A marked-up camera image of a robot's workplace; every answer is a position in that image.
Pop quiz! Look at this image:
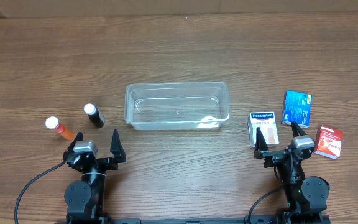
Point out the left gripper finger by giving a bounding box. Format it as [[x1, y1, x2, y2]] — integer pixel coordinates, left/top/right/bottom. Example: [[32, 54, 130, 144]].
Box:
[[110, 129, 126, 163], [63, 132, 83, 161]]

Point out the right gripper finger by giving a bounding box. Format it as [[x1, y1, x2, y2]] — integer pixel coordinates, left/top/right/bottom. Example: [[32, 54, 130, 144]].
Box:
[[291, 121, 308, 138], [254, 127, 269, 159]]

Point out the blue medicine box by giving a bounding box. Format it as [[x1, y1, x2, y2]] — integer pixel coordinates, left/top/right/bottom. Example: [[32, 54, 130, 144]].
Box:
[[282, 90, 313, 128]]

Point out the white Hansaplast plaster box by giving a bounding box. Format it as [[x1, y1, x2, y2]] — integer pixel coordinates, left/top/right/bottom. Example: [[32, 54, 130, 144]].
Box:
[[247, 111, 279, 147]]

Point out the black bottle white cap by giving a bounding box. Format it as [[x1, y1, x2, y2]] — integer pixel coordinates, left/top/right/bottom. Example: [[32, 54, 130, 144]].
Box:
[[83, 103, 105, 128]]

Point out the orange bottle white cap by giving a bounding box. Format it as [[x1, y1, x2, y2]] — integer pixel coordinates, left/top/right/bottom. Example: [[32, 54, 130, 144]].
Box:
[[45, 116, 75, 140]]

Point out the red medicine box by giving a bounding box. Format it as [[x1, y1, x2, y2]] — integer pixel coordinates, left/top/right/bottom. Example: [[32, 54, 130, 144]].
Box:
[[314, 125, 344, 159]]

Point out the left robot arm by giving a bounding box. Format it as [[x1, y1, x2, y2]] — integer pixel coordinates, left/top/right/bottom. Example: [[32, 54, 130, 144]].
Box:
[[63, 129, 126, 223]]

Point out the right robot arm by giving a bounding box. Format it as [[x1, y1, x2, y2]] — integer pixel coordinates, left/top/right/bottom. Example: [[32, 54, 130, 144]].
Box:
[[247, 121, 330, 224]]

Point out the clear plastic container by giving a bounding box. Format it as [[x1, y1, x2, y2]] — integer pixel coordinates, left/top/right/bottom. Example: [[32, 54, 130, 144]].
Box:
[[124, 82, 230, 131]]

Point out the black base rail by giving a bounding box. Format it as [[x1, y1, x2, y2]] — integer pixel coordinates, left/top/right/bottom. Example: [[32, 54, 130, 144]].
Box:
[[54, 213, 331, 224]]

